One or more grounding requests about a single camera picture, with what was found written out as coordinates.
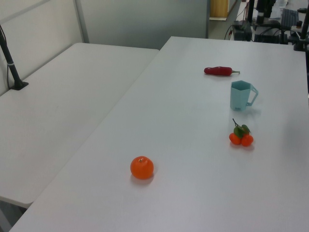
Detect light blue hexagonal mug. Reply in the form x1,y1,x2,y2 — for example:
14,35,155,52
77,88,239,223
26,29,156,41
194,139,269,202
229,80,259,113

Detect orange mandarin fruit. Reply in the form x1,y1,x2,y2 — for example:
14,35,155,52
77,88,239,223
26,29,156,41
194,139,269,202
130,156,155,180

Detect red chili pepper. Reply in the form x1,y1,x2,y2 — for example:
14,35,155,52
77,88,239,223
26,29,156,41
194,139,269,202
204,66,241,77

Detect red tomatoes with stem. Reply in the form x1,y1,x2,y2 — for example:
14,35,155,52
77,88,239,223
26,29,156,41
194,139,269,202
228,118,254,147

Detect white side table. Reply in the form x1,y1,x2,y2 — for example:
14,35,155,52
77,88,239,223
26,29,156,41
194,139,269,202
0,43,160,209

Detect grey partition panel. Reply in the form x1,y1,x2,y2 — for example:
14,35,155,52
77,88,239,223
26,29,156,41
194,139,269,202
78,0,211,50

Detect black equipment box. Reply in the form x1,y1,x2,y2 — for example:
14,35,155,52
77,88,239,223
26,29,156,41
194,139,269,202
232,20,253,42

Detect wooden door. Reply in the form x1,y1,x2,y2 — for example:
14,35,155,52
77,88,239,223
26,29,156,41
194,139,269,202
210,0,229,21

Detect black stand with clamp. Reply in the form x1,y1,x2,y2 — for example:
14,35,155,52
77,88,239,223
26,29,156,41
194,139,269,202
293,7,309,52

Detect grey keyboard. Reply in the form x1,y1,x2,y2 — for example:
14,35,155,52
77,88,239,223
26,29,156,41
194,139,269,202
281,8,300,31

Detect red cable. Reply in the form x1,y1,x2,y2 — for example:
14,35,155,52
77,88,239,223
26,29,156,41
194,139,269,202
225,24,236,41

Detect grey metal partition post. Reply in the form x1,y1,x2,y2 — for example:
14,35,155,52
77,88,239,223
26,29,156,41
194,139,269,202
73,0,90,44

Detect black camera on stand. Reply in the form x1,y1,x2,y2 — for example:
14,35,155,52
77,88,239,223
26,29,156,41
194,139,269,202
255,0,276,25

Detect black pole with base plate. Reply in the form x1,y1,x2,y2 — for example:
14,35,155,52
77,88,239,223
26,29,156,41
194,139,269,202
0,24,29,91

